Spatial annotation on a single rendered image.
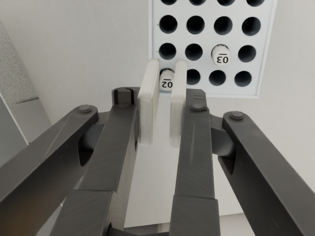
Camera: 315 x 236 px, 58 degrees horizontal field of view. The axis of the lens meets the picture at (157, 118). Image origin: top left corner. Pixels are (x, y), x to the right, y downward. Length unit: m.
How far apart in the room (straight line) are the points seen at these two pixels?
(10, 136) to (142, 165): 0.14
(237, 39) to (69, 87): 0.16
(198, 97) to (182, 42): 0.06
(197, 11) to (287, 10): 0.08
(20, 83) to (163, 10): 1.07
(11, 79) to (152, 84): 1.12
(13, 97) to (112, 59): 1.05
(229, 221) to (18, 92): 1.05
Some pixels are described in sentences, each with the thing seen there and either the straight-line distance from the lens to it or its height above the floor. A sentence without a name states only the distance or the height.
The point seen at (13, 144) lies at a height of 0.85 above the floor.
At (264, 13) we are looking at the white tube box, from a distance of 0.21.
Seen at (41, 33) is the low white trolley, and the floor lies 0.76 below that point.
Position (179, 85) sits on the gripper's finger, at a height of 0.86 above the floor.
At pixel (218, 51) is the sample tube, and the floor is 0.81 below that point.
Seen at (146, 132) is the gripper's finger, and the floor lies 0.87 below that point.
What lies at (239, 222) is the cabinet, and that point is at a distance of 0.37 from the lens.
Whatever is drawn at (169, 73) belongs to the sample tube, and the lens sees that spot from 0.21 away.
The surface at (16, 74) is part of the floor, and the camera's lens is 1.24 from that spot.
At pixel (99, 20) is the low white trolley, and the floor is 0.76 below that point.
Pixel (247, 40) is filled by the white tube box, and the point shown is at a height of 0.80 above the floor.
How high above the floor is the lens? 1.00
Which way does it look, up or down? 62 degrees down
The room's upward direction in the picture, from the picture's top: 170 degrees counter-clockwise
